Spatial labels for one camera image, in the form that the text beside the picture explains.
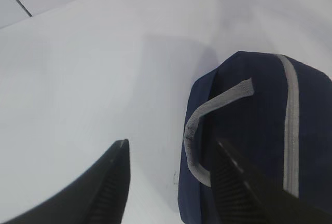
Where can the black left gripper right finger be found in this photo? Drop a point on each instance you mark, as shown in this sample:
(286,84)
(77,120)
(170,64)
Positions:
(242,194)

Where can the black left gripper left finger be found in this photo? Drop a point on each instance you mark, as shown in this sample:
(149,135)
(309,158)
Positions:
(99,195)

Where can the navy blue lunch bag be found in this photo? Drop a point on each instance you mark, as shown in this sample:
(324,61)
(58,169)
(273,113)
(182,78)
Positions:
(276,112)

